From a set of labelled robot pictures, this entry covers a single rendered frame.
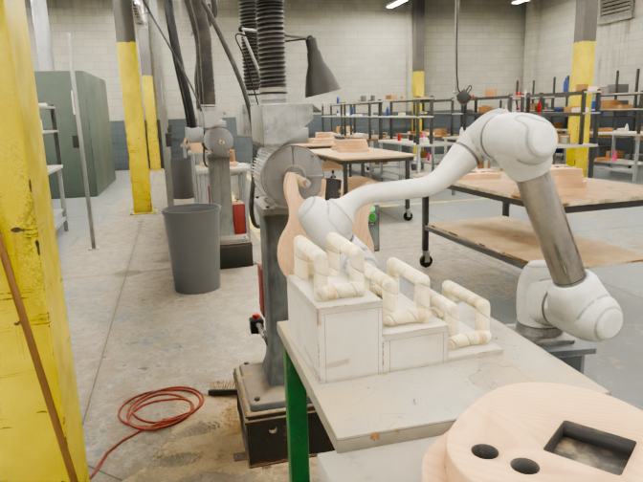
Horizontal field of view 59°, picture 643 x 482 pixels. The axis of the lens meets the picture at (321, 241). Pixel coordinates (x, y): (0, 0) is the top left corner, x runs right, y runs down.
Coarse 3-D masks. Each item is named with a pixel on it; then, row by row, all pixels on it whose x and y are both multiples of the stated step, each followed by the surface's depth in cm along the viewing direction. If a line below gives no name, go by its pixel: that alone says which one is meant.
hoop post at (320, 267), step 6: (318, 264) 121; (324, 264) 121; (318, 270) 122; (324, 270) 122; (318, 276) 122; (324, 276) 122; (318, 282) 122; (324, 282) 122; (318, 300) 123; (324, 300) 123
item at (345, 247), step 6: (330, 234) 139; (336, 234) 137; (330, 240) 137; (336, 240) 134; (342, 240) 132; (336, 246) 133; (342, 246) 129; (348, 246) 126; (354, 246) 125; (342, 252) 131; (348, 252) 125; (354, 252) 123; (360, 252) 123
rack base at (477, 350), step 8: (464, 328) 148; (480, 344) 138; (488, 344) 138; (496, 344) 138; (448, 352) 134; (456, 352) 134; (464, 352) 134; (472, 352) 134; (480, 352) 134; (488, 352) 134; (496, 352) 135; (448, 360) 131; (456, 360) 132
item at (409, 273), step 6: (390, 258) 146; (396, 258) 145; (390, 264) 144; (396, 264) 142; (402, 264) 140; (396, 270) 141; (402, 270) 138; (408, 270) 136; (414, 270) 134; (408, 276) 135; (414, 276) 132; (420, 276) 130; (426, 276) 130; (414, 282) 132; (420, 282) 130; (426, 282) 130
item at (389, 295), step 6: (384, 288) 128; (390, 288) 127; (396, 288) 128; (384, 294) 128; (390, 294) 127; (396, 294) 129; (384, 300) 129; (390, 300) 128; (396, 300) 129; (384, 306) 129; (390, 306) 128; (396, 306) 129; (384, 312) 129; (390, 312) 128; (384, 318) 130; (384, 324) 130; (396, 324) 130
